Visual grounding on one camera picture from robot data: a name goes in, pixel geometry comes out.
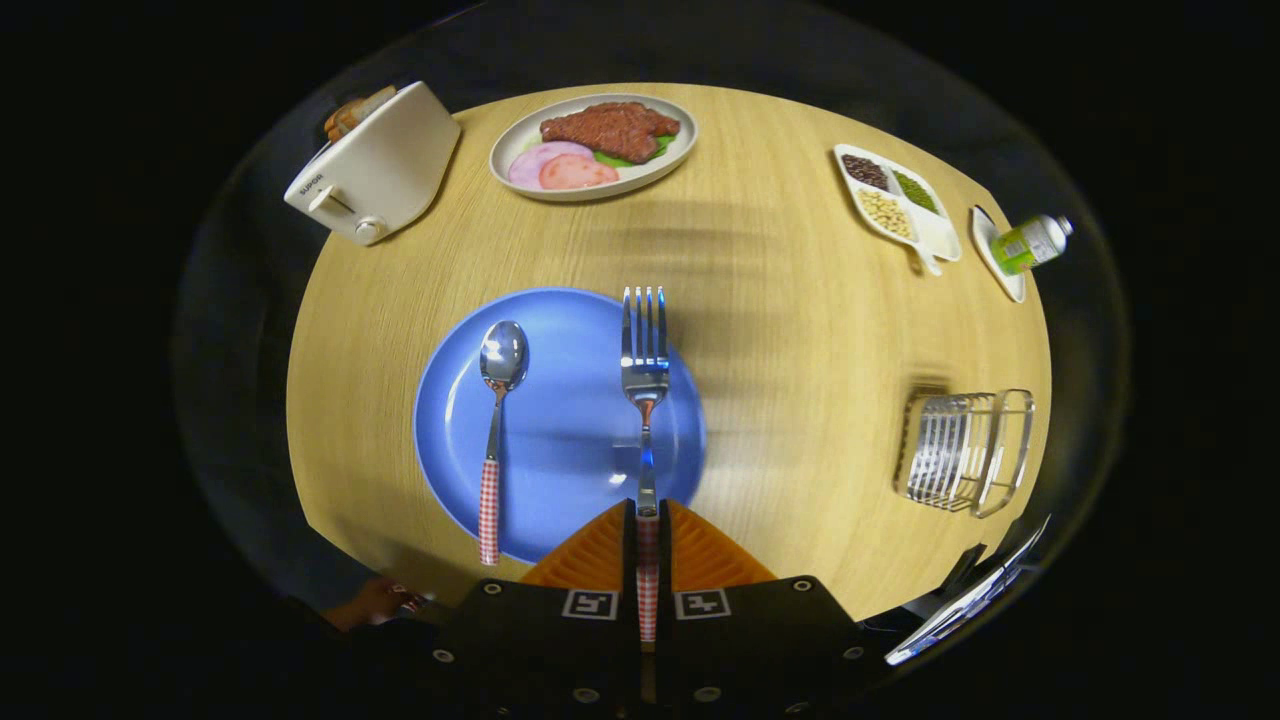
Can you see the grey round plate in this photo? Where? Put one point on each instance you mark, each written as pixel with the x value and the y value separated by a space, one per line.
pixel 640 178

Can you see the small white saucer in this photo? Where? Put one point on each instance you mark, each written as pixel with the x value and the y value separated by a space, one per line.
pixel 1010 285

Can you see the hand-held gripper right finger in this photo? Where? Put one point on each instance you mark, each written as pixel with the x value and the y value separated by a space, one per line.
pixel 665 540

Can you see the white divided dish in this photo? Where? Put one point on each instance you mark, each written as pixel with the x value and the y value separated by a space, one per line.
pixel 940 235

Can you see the pile of dark red beans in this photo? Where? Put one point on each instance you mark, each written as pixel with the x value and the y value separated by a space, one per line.
pixel 865 172

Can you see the white toaster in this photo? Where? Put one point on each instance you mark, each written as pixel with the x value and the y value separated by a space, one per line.
pixel 380 170

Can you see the toasted bread slice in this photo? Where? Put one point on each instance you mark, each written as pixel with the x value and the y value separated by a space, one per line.
pixel 345 120
pixel 372 100

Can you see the pile of yellow soybeans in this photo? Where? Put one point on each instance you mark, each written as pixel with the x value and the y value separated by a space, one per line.
pixel 886 213

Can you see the flat tablet on stand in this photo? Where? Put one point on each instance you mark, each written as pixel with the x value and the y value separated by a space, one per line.
pixel 960 605

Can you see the brown steak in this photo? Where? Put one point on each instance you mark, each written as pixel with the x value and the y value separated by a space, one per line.
pixel 610 130

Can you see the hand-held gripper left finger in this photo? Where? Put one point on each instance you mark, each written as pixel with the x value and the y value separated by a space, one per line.
pixel 630 540

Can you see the blue round plate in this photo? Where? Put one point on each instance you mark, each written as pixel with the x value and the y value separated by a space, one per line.
pixel 570 420

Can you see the green label bottle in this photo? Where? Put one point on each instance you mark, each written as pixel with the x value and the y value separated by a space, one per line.
pixel 1025 245

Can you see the pile of green beans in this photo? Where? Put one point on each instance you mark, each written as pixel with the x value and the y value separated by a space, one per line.
pixel 915 190

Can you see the green lettuce leaf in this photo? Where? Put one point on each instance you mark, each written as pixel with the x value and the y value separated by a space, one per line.
pixel 610 160

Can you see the reddish pink ham slice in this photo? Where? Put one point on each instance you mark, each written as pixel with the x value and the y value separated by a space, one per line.
pixel 580 173

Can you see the pale pink ham slice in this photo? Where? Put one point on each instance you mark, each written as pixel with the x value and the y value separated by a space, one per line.
pixel 530 160

